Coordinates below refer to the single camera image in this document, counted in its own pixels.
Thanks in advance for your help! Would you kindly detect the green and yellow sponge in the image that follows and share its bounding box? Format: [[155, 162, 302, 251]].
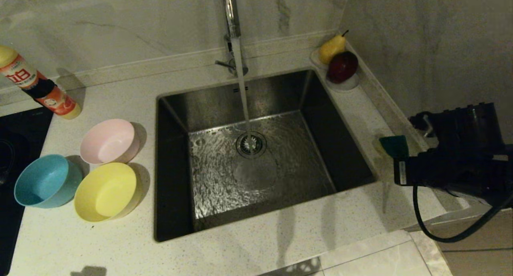
[[379, 135, 409, 159]]

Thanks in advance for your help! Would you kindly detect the chrome faucet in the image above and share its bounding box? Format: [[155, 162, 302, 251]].
[[216, 0, 249, 77]]

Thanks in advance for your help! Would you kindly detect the blue plastic bowl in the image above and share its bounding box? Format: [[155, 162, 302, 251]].
[[14, 154, 83, 209]]

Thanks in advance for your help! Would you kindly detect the orange yellow detergent bottle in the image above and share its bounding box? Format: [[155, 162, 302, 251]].
[[0, 45, 82, 120]]

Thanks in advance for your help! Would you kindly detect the stainless steel sink basin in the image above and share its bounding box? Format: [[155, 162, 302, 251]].
[[154, 69, 378, 242]]

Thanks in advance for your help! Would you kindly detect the light wood cabinet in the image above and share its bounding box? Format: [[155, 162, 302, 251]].
[[429, 206, 513, 276]]

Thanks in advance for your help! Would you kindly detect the small white dish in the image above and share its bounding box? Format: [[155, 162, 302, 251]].
[[310, 49, 330, 70], [324, 73, 360, 92]]

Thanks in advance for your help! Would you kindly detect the dark red apple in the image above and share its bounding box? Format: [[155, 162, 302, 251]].
[[327, 51, 359, 84]]

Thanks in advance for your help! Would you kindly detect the yellow pear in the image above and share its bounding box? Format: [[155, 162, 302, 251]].
[[319, 30, 348, 65]]

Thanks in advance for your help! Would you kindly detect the round metal drain strainer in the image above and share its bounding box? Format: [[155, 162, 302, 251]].
[[236, 132, 267, 159]]

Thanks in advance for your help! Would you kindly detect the pink plastic bowl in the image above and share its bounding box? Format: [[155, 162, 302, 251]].
[[80, 119, 140, 165]]

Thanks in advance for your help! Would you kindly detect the yellow plastic bowl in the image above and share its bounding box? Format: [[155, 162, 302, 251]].
[[74, 162, 142, 223]]

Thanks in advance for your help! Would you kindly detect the black glass cooktop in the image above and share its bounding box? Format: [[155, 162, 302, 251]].
[[0, 107, 55, 276]]

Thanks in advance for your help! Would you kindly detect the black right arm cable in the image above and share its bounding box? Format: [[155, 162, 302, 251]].
[[412, 185, 513, 244]]

